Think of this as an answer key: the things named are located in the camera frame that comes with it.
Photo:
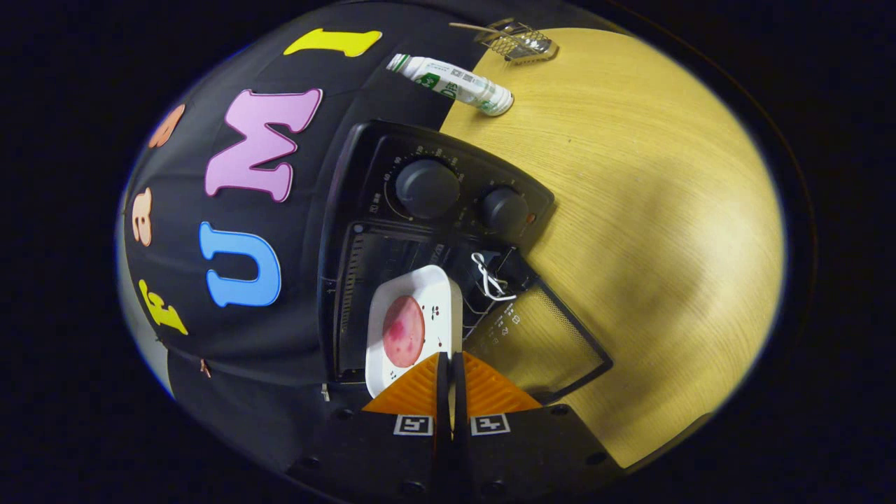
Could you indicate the black backdrop cloth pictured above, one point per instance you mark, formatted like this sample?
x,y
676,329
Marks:
x,y
189,178

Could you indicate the white green drink bottle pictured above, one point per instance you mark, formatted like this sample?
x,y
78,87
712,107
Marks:
x,y
455,80

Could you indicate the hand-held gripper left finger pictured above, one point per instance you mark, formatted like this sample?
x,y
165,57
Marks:
x,y
392,448

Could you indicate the wooden stick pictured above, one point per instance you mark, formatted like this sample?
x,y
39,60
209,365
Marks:
x,y
476,29

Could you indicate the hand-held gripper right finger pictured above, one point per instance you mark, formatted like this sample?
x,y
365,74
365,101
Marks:
x,y
518,448

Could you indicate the pink round meat slice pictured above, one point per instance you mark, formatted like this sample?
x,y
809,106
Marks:
x,y
404,332

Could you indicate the white foam tray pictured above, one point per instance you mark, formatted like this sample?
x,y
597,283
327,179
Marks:
x,y
439,287

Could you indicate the pink cloth clip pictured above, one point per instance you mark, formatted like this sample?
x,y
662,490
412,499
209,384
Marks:
x,y
204,368

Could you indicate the black toaster oven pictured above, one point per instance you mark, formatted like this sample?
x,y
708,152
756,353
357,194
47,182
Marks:
x,y
364,182

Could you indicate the black binder clip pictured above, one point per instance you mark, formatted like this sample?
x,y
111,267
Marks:
x,y
491,281

